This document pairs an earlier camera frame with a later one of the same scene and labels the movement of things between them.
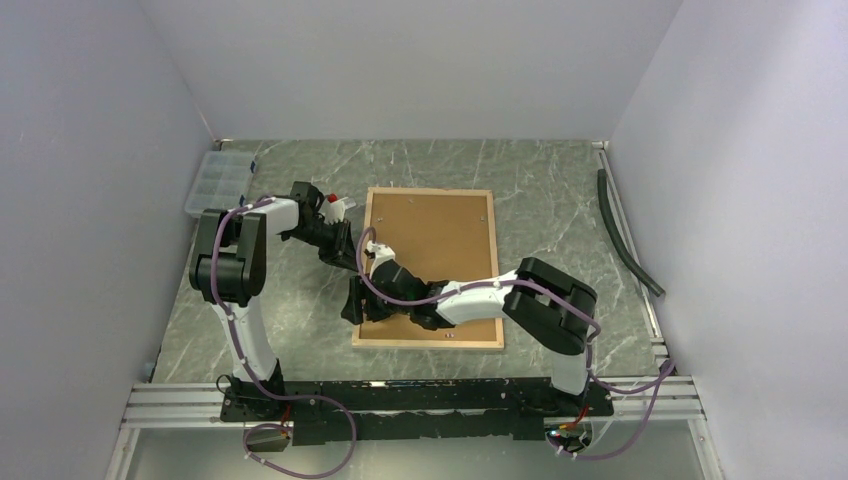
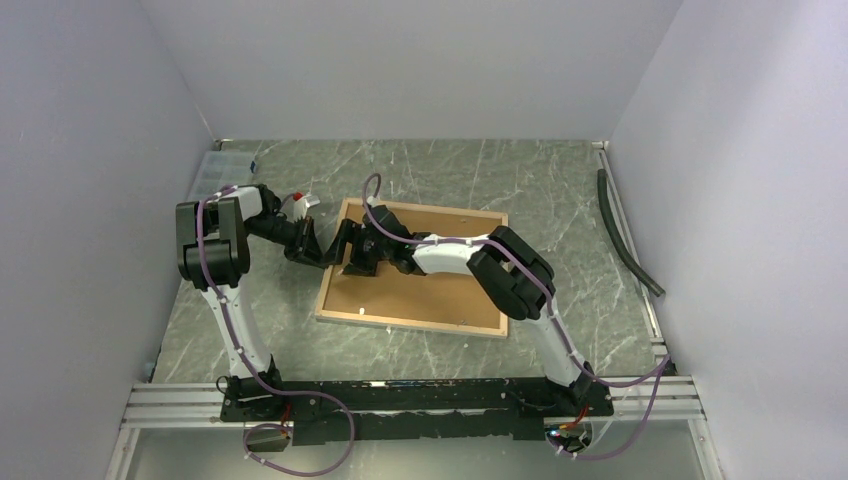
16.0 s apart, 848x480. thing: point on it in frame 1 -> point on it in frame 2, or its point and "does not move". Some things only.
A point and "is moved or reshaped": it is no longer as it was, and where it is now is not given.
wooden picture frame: x=438 y=235 is moved or reshaped
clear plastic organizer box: x=222 y=182 does not move
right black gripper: x=353 y=310 -> x=351 y=232
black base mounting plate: x=322 y=410 does not move
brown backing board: x=439 y=238 is moved or reshaped
